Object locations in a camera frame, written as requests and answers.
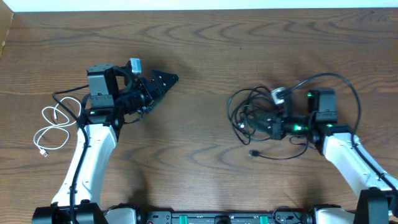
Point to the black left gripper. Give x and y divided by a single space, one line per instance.
146 92

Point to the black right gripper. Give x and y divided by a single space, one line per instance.
275 125

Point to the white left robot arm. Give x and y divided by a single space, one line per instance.
78 199

